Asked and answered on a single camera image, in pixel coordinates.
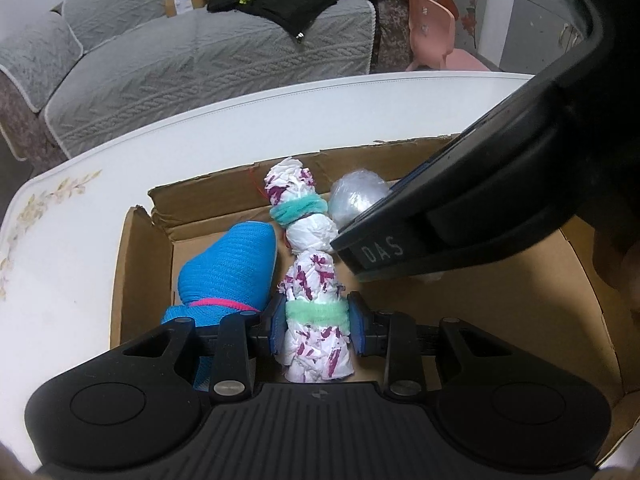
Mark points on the cardboard box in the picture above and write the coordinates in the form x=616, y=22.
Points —
x=145, y=260

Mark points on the blue mesh bundle pink band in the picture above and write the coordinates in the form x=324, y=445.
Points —
x=225, y=265

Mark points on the small cardboard parcel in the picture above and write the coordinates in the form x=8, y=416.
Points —
x=185, y=1

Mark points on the grey quilted sofa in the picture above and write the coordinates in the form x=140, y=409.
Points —
x=150, y=80

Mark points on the white purple bundle teal band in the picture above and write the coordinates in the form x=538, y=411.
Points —
x=306, y=232

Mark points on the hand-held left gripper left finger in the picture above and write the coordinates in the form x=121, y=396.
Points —
x=277, y=325

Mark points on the white purple bundle green band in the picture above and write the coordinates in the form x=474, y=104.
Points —
x=315, y=280

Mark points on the clear plastic bundle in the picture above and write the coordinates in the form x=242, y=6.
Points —
x=355, y=197

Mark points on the grey cabinet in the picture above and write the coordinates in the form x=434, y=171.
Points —
x=540, y=25

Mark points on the pink plastic chair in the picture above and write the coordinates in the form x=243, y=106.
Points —
x=430, y=25

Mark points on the person's right hand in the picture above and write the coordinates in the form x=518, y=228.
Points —
x=620, y=265

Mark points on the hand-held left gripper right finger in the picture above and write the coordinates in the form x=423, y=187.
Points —
x=357, y=330

